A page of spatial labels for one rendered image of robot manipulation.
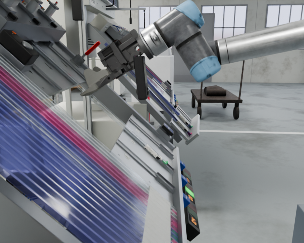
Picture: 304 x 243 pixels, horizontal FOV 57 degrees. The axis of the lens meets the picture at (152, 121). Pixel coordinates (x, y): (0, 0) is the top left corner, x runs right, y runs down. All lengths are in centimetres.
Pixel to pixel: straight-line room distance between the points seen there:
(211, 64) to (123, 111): 39
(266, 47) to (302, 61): 951
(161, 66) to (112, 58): 389
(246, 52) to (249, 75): 903
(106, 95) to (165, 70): 366
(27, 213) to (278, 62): 989
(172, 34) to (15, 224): 54
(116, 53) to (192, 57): 19
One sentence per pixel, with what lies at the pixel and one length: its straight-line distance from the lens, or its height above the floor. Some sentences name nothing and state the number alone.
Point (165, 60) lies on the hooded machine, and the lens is 460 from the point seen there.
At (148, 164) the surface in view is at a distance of 73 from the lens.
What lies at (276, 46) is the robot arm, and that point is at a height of 108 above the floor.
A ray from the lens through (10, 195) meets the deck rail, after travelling 36.
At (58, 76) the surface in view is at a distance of 77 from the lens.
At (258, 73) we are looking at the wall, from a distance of 994.
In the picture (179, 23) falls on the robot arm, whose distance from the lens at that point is 72.
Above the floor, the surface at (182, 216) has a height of 73.
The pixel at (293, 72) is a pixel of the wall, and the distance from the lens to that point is 1027.
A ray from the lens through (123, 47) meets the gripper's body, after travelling 75.
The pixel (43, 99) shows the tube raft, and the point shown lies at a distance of 58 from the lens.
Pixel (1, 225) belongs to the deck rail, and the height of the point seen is 88.
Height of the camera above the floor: 107
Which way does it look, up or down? 14 degrees down
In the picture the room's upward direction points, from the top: straight up
